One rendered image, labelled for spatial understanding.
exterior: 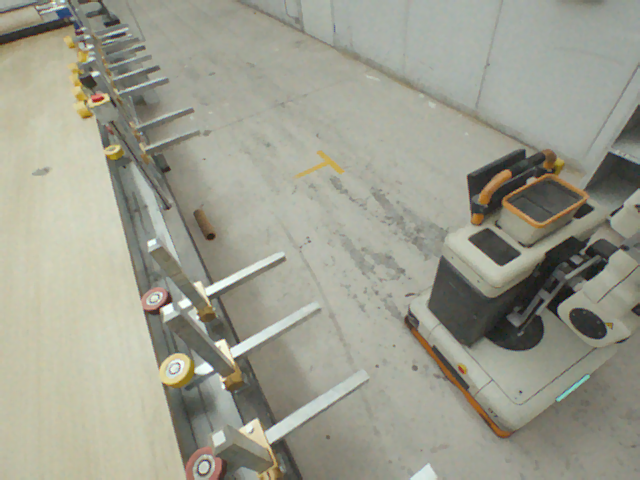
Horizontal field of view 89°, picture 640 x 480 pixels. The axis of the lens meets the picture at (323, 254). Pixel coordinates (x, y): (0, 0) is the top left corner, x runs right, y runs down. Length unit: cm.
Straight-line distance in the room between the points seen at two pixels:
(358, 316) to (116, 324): 123
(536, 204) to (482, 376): 72
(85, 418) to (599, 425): 191
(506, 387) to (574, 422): 46
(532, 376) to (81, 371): 155
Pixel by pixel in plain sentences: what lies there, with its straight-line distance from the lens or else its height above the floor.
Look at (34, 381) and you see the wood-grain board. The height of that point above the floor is 90.
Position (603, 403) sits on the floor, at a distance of 204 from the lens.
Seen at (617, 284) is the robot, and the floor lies 89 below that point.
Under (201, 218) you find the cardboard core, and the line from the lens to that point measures 259.
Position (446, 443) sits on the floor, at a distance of 174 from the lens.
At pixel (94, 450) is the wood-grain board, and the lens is 100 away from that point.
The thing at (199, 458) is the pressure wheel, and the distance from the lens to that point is 86.
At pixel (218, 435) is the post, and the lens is 62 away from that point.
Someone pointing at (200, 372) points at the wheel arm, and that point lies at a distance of 101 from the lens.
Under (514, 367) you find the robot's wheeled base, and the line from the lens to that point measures 161.
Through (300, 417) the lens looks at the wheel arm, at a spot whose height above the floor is 83.
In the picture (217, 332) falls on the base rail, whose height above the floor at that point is 70.
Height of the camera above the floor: 169
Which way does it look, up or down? 51 degrees down
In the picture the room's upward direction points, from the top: 10 degrees counter-clockwise
